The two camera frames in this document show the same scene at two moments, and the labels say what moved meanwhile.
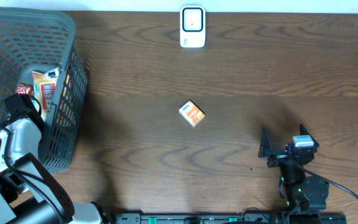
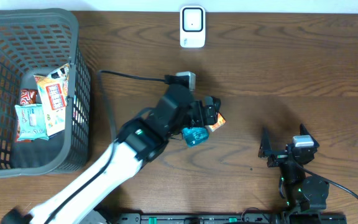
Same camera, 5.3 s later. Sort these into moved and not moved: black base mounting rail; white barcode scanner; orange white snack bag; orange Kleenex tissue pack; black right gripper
Moved: orange white snack bag; orange Kleenex tissue pack
Not moved: black right gripper; black base mounting rail; white barcode scanner
